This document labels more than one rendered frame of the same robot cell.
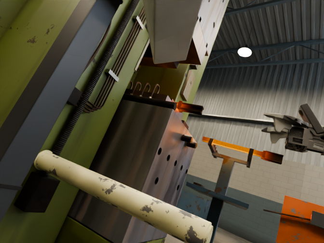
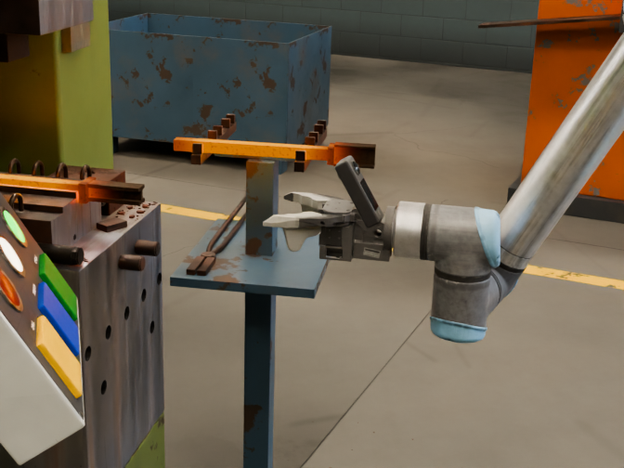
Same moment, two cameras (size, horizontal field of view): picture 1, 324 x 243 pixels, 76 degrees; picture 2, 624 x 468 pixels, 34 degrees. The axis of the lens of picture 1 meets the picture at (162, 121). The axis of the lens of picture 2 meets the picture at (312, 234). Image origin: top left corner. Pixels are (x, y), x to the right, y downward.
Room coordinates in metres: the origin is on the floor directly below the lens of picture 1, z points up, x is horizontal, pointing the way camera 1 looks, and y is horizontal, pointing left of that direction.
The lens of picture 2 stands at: (-0.84, 0.09, 1.49)
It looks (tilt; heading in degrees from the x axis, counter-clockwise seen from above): 19 degrees down; 342
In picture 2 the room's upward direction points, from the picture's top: 2 degrees clockwise
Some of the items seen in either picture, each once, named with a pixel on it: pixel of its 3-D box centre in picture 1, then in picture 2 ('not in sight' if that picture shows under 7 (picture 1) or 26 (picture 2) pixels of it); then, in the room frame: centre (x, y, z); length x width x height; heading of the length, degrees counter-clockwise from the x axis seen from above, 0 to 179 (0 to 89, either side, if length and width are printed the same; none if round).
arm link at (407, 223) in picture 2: not in sight; (408, 229); (0.57, -0.53, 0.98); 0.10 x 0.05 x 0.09; 151
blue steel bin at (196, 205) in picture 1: (182, 208); (211, 88); (4.94, -1.13, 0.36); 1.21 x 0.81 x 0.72; 56
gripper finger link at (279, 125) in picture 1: (277, 123); (292, 233); (0.60, -0.35, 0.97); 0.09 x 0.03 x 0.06; 97
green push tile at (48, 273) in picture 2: not in sight; (55, 288); (0.37, 0.03, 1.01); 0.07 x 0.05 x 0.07; 176
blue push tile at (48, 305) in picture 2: not in sight; (55, 320); (0.27, 0.04, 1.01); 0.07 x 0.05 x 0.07; 176
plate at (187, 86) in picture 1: (188, 85); (74, 3); (1.15, -0.07, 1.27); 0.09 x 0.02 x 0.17; 151
